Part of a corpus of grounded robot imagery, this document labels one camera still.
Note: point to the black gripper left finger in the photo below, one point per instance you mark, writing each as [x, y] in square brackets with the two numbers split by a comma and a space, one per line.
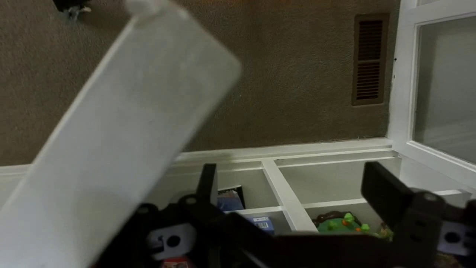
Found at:
[127, 238]

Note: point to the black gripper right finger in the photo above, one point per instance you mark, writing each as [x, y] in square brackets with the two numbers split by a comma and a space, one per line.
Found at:
[416, 223]

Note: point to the white glass cabinet door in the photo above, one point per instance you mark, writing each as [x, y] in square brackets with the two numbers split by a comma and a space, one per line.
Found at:
[401, 75]
[123, 124]

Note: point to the white shelf cabinet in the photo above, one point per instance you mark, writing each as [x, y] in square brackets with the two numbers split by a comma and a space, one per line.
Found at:
[297, 149]

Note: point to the brown vent grille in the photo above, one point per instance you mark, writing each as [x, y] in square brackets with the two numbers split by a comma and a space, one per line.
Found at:
[370, 60]

